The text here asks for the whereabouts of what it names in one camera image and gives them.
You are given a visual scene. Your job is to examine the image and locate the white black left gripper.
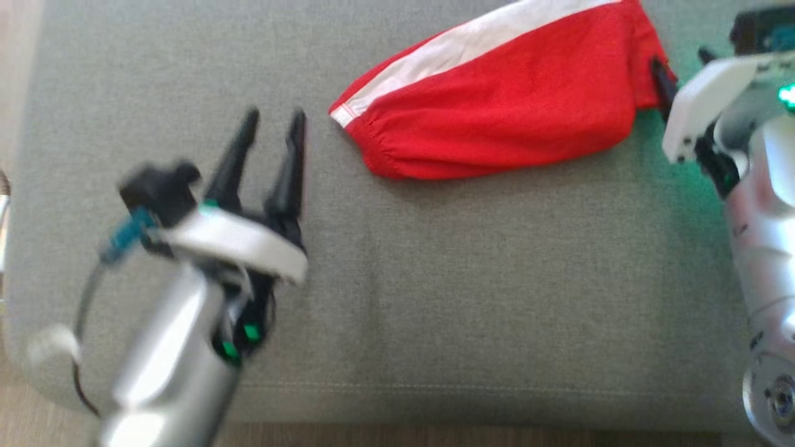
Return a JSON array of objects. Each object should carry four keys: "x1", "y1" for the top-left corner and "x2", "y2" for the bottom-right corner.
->
[{"x1": 149, "y1": 107, "x2": 310, "y2": 286}]

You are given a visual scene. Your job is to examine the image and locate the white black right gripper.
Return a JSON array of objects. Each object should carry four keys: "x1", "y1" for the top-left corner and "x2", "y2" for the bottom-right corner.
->
[{"x1": 649, "y1": 47, "x2": 780, "y2": 165}]

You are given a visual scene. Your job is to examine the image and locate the red shorts with white stripes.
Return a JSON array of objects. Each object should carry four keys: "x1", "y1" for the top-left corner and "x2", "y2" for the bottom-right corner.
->
[{"x1": 328, "y1": 0, "x2": 675, "y2": 182}]

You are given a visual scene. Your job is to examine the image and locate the grey fabric sofa seat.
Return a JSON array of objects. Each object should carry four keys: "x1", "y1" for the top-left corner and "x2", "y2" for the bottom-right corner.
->
[{"x1": 3, "y1": 0, "x2": 755, "y2": 430}]

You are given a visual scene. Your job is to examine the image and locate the blue left camera cable connector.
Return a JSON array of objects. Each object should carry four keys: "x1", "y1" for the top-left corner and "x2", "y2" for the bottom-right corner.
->
[{"x1": 99, "y1": 208, "x2": 159, "y2": 264}]

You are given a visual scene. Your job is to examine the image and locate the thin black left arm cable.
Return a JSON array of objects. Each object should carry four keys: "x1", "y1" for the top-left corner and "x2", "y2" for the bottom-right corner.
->
[{"x1": 26, "y1": 258, "x2": 125, "y2": 418}]

